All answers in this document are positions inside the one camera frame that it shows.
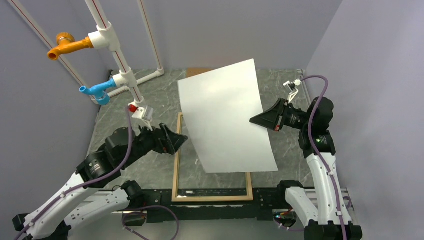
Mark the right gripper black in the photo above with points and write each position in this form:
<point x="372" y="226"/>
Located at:
<point x="268" y="118"/>

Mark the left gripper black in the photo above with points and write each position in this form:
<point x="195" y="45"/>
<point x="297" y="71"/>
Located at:
<point x="166" y="140"/>

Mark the landscape photo print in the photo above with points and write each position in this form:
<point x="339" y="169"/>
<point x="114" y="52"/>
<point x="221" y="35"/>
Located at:
<point x="217" y="107"/>

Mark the wooden picture frame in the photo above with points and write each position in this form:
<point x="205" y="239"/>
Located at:
<point x="195" y="198"/>

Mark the brown backing board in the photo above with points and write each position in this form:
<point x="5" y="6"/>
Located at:
<point x="194" y="71"/>

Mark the white pvc pipe stand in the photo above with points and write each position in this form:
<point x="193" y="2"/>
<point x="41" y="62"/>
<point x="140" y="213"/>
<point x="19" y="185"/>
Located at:
<point x="105" y="37"/>

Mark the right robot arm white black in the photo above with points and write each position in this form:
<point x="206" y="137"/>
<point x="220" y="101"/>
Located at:
<point x="329" y="219"/>

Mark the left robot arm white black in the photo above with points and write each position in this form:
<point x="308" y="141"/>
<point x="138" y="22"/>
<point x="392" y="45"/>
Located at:
<point x="63" y="213"/>

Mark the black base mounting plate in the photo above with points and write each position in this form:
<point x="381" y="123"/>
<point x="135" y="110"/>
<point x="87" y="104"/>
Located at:
<point x="157" y="206"/>

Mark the blue plastic faucet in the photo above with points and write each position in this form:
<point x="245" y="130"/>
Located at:
<point x="99" y="91"/>

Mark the orange plastic faucet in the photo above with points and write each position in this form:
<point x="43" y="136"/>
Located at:
<point x="67" y="44"/>

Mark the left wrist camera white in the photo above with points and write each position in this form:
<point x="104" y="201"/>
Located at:
<point x="142" y="113"/>

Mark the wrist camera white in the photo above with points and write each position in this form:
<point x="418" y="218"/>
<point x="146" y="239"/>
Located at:
<point x="142" y="113"/>
<point x="292" y="89"/>

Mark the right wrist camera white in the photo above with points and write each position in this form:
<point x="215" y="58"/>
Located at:
<point x="292" y="89"/>

